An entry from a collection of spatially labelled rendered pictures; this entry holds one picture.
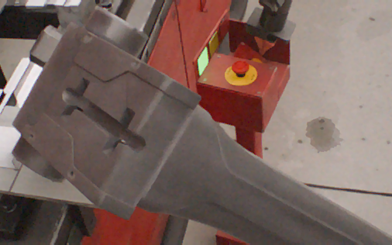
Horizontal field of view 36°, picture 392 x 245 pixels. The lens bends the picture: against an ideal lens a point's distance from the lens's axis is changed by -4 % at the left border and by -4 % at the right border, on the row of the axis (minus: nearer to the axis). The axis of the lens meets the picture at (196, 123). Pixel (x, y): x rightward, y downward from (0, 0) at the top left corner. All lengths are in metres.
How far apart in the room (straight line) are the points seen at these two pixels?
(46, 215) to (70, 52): 0.76
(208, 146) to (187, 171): 0.02
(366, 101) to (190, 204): 2.15
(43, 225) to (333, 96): 1.59
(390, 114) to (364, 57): 0.33
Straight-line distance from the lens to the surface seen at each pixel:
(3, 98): 1.19
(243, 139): 1.62
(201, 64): 1.41
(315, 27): 2.79
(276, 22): 1.38
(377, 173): 2.24
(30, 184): 1.01
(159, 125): 0.32
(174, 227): 2.06
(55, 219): 1.12
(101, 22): 0.39
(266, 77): 1.41
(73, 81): 0.37
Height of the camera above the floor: 1.75
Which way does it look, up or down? 47 degrees down
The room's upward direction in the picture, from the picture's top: 9 degrees counter-clockwise
